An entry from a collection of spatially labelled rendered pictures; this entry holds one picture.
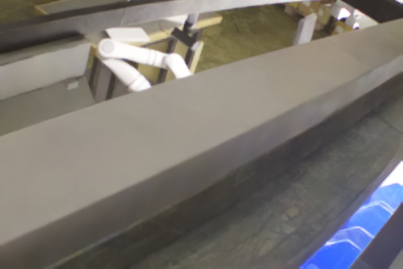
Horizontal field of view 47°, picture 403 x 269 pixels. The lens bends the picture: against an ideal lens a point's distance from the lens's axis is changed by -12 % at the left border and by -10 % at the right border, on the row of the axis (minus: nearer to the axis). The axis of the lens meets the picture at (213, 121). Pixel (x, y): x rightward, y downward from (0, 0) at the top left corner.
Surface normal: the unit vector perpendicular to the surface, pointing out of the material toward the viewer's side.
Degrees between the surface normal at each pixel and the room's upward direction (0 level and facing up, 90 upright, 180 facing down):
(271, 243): 0
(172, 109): 0
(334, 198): 0
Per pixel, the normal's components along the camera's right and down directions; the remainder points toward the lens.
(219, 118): 0.29, -0.80
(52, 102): 0.66, -0.33
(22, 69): 0.73, 0.55
